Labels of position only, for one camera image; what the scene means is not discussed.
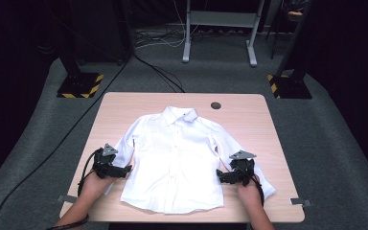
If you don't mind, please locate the black stand with striped base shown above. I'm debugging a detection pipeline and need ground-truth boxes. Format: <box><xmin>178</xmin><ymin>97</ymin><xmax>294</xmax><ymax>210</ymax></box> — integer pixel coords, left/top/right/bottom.
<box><xmin>266</xmin><ymin>0</ymin><xmax>314</xmax><ymax>100</ymax></box>
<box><xmin>57</xmin><ymin>0</ymin><xmax>104</xmax><ymax>100</ymax></box>

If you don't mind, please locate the grey tape strip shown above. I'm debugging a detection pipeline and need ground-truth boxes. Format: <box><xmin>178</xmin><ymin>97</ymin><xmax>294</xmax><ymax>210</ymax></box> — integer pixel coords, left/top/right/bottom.
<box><xmin>57</xmin><ymin>195</ymin><xmax>79</xmax><ymax>204</ymax></box>
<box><xmin>289</xmin><ymin>197</ymin><xmax>312</xmax><ymax>207</ymax></box>

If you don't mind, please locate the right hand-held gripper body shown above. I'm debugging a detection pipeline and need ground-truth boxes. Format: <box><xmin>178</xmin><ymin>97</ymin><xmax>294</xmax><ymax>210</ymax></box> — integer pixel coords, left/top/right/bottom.
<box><xmin>229</xmin><ymin>149</ymin><xmax>258</xmax><ymax>187</ymax></box>

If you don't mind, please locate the black cabinet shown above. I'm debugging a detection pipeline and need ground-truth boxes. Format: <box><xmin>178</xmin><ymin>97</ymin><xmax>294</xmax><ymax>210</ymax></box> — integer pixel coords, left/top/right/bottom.
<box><xmin>71</xmin><ymin>0</ymin><xmax>134</xmax><ymax>64</ymax></box>

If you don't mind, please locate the tangle of floor cables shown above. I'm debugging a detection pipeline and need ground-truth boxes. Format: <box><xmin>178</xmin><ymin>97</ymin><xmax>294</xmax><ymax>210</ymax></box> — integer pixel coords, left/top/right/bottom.
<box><xmin>133</xmin><ymin>0</ymin><xmax>207</xmax><ymax>50</ymax></box>

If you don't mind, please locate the left hand-held gripper black cable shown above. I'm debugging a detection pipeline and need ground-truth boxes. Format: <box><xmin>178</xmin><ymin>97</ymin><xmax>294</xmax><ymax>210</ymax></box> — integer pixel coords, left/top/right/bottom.
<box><xmin>45</xmin><ymin>148</ymin><xmax>104</xmax><ymax>230</ymax></box>

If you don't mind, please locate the person's left hand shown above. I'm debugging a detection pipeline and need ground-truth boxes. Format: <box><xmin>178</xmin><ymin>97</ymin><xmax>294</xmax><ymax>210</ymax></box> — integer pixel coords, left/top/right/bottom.
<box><xmin>78</xmin><ymin>172</ymin><xmax>118</xmax><ymax>206</ymax></box>

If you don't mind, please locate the person's right hand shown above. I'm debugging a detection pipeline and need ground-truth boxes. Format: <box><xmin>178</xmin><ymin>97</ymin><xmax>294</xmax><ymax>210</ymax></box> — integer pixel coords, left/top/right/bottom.
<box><xmin>236</xmin><ymin>179</ymin><xmax>264</xmax><ymax>209</ymax></box>

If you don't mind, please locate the dark metal rack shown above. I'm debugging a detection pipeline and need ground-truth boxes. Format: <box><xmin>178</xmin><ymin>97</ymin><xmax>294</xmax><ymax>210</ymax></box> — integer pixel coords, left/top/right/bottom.
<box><xmin>265</xmin><ymin>0</ymin><xmax>311</xmax><ymax>60</ymax></box>

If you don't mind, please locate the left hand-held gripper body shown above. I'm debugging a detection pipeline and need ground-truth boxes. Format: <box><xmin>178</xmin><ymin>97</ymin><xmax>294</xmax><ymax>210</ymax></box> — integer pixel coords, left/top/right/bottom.
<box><xmin>92</xmin><ymin>143</ymin><xmax>123</xmax><ymax>180</ymax></box>

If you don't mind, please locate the black double floor cable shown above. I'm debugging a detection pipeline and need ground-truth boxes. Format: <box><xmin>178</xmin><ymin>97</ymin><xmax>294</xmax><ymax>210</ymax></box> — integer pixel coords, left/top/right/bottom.
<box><xmin>133</xmin><ymin>53</ymin><xmax>186</xmax><ymax>94</ymax></box>

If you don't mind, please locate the white metal stand frame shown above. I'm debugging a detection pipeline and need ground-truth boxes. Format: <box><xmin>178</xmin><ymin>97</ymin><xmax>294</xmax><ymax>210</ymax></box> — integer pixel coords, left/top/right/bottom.
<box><xmin>181</xmin><ymin>0</ymin><xmax>266</xmax><ymax>68</ymax></box>

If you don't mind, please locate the long black floor cable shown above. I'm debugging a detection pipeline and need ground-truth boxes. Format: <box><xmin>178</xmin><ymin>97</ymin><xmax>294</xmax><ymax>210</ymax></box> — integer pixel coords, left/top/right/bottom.
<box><xmin>0</xmin><ymin>52</ymin><xmax>134</xmax><ymax>230</ymax></box>

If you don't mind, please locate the white button-up shirt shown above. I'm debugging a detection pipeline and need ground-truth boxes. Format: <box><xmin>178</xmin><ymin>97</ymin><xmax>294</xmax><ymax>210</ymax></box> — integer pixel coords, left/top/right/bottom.
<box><xmin>103</xmin><ymin>105</ymin><xmax>277</xmax><ymax>215</ymax></box>

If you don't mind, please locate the right hand-held gripper black cable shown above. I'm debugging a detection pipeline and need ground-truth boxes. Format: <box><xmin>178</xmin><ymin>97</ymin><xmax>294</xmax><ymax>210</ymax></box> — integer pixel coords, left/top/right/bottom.
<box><xmin>250</xmin><ymin>173</ymin><xmax>266</xmax><ymax>207</ymax></box>

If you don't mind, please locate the hand-held gripper black cable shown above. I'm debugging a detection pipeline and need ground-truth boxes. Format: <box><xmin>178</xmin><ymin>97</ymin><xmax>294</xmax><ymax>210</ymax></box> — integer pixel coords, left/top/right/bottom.
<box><xmin>45</xmin><ymin>148</ymin><xmax>104</xmax><ymax>230</ymax></box>
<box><xmin>250</xmin><ymin>173</ymin><xmax>266</xmax><ymax>207</ymax></box>

